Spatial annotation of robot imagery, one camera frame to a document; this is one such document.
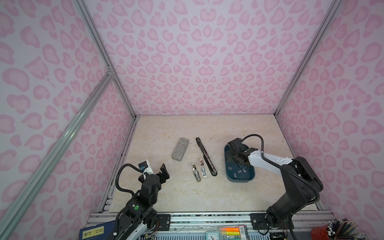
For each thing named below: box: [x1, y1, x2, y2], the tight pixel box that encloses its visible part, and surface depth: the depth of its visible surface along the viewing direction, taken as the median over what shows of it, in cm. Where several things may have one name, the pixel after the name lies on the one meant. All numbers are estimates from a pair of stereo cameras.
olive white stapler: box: [192, 164, 201, 182], surface depth 90 cm
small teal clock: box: [206, 231, 220, 240], surface depth 69 cm
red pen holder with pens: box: [310, 218, 368, 240], surface depth 61 cm
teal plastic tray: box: [224, 145, 256, 183], surface depth 90 cm
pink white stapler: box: [199, 158, 208, 178], surface depth 92 cm
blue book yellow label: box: [79, 220, 116, 240], surface depth 71 cm
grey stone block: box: [171, 137, 190, 162], surface depth 100 cm
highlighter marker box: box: [219, 225, 248, 240], surface depth 71 cm
